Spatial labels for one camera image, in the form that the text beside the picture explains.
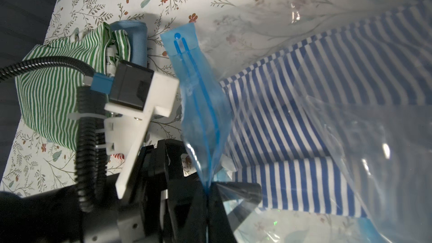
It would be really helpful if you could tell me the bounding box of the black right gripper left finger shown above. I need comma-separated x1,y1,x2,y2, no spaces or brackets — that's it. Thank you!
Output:
163,183,207,243

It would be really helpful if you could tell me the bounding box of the blue garment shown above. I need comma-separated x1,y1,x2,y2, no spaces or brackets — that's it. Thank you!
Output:
110,20,147,67

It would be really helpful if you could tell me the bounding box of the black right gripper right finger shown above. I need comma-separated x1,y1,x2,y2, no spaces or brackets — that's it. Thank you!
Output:
207,183,237,243

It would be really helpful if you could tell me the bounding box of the navy white striped garment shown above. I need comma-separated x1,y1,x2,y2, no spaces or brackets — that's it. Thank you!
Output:
223,0,432,223

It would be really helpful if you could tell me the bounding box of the black corrugated cable conduit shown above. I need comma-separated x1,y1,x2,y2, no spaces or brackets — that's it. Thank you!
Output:
0,56,109,213

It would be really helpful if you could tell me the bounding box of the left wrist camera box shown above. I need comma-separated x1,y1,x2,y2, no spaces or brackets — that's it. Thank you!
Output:
90,61,180,118

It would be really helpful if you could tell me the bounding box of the green white striped garment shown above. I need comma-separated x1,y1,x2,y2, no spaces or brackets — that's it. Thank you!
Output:
15,22,131,150

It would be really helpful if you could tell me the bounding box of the vacuum bag with navy striped garment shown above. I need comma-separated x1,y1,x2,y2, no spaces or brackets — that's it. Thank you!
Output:
161,0,432,243

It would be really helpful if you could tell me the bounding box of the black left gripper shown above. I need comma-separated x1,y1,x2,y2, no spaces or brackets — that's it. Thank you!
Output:
80,138,263,243

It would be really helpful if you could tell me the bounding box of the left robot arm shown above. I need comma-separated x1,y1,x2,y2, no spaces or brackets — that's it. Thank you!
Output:
1,139,262,243

